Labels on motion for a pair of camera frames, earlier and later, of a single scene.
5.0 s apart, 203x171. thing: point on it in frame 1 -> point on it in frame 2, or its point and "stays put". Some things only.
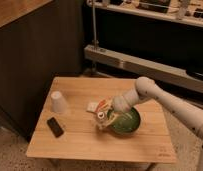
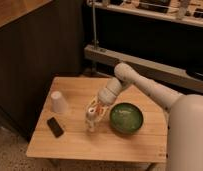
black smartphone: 55,127 stays put
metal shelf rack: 164,40 stays put
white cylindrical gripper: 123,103 -> 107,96
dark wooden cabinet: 35,41 stays put
